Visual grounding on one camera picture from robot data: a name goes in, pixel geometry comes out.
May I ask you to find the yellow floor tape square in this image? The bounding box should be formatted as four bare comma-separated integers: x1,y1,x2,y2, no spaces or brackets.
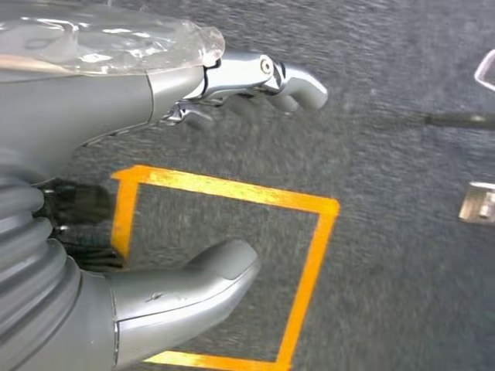
110,164,342,371

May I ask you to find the steel workbench table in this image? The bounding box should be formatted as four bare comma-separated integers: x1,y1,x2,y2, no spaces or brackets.
422,111,495,131

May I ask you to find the steel floor socket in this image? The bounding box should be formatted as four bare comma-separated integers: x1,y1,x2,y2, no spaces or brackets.
474,49,495,94
458,181,495,225

